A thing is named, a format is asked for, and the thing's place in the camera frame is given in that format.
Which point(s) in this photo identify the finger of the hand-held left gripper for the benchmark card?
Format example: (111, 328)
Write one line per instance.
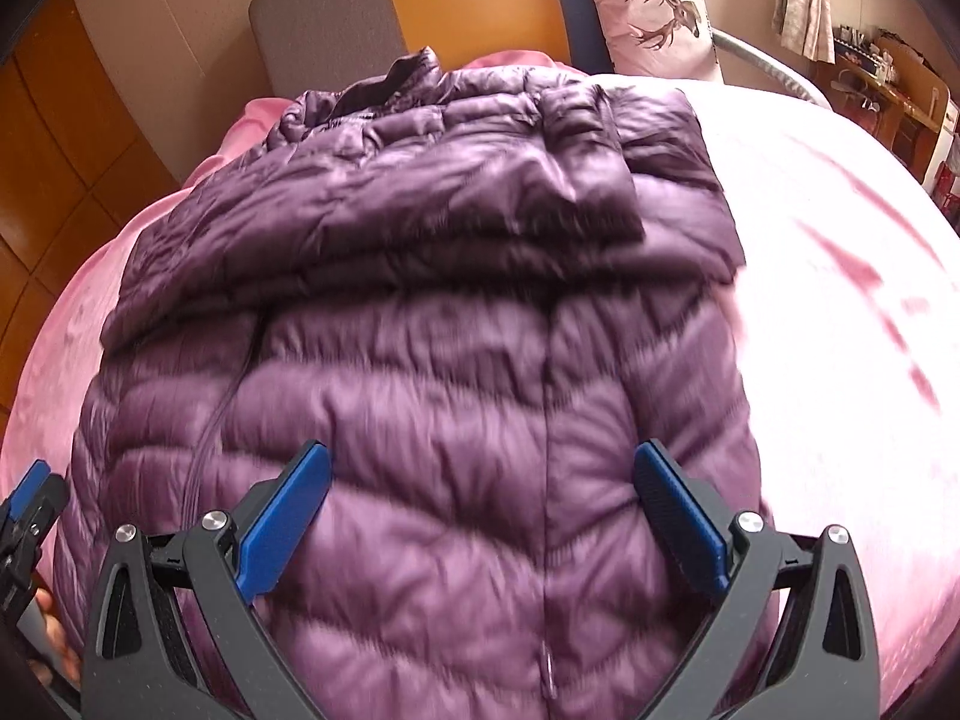
(41, 499)

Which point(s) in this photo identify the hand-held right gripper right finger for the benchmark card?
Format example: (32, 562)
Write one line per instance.
(679, 514)

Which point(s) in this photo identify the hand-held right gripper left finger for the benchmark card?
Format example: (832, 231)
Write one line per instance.
(289, 510)

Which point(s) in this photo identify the purple quilted down jacket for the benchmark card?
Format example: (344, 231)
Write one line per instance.
(450, 352)

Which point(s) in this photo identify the person's left hand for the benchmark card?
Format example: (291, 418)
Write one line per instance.
(60, 637)

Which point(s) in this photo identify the pink bed blanket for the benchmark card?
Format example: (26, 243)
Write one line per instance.
(825, 315)

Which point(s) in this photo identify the wooden wardrobe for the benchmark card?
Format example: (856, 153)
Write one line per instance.
(67, 127)

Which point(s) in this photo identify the wooden desk with clutter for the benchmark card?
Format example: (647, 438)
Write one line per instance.
(900, 101)

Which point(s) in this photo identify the deer print pillow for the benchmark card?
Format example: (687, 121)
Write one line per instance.
(652, 7)

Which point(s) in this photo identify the pink patterned curtain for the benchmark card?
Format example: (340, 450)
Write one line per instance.
(806, 7)

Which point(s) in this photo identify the white metal rail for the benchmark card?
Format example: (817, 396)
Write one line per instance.
(780, 67)

